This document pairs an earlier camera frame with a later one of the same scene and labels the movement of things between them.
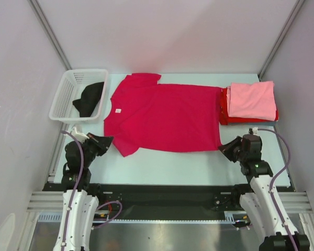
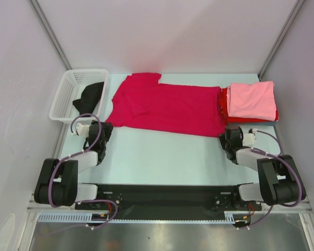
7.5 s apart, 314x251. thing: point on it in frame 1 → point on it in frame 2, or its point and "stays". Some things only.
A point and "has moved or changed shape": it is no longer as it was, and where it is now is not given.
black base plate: [167, 201] stays
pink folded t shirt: [254, 101] stays
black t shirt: [89, 98] stays
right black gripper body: [235, 149] → [225, 139]
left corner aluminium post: [41, 16] stays
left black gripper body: [91, 149] → [107, 130]
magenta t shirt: [142, 114] has moved or changed shape
